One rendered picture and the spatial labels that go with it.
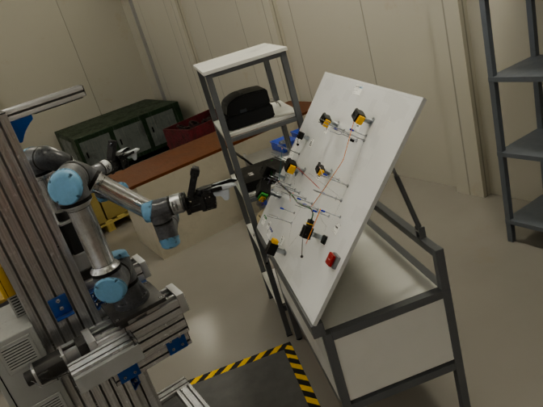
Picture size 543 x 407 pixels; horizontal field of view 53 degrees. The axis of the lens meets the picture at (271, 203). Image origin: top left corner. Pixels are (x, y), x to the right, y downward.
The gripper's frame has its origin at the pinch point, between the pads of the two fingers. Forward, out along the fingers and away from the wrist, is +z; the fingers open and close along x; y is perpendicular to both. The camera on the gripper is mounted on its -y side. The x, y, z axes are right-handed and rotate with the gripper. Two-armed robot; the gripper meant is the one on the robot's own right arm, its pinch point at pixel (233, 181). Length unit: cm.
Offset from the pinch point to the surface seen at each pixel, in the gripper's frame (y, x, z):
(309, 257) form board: 52, -41, 21
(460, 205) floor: 124, -255, 174
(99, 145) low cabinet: 7, -730, -230
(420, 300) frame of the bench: 77, -17, 61
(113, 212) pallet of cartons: 77, -461, -173
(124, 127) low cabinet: -10, -750, -186
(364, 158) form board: 12, -31, 55
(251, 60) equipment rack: -42, -120, 24
